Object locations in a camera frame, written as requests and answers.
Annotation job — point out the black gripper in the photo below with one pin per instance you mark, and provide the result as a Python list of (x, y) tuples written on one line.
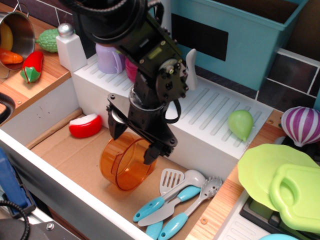
[(149, 123)]

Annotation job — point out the orange transparent plastic pot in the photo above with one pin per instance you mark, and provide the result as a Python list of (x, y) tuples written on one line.
[(122, 161)]

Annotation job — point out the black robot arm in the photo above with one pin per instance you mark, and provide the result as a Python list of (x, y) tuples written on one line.
[(134, 28)]

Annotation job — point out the white toy sink unit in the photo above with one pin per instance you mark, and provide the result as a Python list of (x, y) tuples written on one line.
[(214, 129)]

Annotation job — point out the stainless steel pot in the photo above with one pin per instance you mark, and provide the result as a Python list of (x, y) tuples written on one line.
[(23, 36)]

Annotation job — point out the yellow toy in pot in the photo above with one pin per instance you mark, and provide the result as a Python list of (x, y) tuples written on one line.
[(6, 36)]

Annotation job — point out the red white cheese wedge toy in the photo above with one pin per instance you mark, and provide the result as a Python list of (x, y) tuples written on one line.
[(85, 126)]

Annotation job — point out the pink plastic cup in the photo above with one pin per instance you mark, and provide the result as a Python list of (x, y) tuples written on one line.
[(131, 70)]

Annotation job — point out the grey toy faucet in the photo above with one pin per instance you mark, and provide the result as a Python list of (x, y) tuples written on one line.
[(192, 79)]

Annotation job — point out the lilac plastic cup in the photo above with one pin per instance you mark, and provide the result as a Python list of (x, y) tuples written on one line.
[(109, 59)]

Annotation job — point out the white soap dispenser bottle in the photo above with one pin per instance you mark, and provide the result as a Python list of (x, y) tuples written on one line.
[(70, 49)]

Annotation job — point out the green pear toy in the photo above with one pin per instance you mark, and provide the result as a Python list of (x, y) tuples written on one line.
[(240, 123)]

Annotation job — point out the lime green plate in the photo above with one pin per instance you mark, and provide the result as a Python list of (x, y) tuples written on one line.
[(258, 165)]

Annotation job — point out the red chili pepper toy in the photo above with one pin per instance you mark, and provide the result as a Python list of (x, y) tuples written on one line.
[(32, 67)]

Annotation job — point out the blue box at left edge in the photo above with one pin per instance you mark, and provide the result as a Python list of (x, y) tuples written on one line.
[(14, 190)]

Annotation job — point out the green bitter gourd toy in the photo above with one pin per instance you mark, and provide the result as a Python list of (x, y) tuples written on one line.
[(47, 40)]

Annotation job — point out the teal plastic storage bin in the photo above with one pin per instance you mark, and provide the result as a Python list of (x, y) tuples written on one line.
[(230, 42)]

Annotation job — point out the orange carrot toy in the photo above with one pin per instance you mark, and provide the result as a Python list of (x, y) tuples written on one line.
[(8, 57)]

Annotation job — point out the black toy stove top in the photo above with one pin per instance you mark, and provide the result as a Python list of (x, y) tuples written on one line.
[(270, 221)]

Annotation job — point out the purple white striped onion toy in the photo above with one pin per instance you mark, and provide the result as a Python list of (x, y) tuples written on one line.
[(302, 125)]

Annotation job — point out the lime green cutting board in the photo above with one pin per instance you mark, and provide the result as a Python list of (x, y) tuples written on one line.
[(295, 193)]

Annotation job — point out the light blue bowl rim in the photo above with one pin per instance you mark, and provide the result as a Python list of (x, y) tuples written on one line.
[(278, 236)]

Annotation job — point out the grey slotted spatula blue handle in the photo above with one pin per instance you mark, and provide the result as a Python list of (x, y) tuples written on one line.
[(169, 179)]

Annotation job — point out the grey ladle blue handle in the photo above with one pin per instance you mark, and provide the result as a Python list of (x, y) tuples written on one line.
[(192, 177)]

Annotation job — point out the grey toy knife blue handle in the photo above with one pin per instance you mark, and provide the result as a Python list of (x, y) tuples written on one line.
[(168, 209)]

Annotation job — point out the grey pasta spoon blue handle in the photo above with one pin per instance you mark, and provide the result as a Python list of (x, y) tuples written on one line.
[(208, 190)]

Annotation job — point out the grey metal base plate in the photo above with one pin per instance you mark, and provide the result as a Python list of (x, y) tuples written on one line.
[(50, 230)]

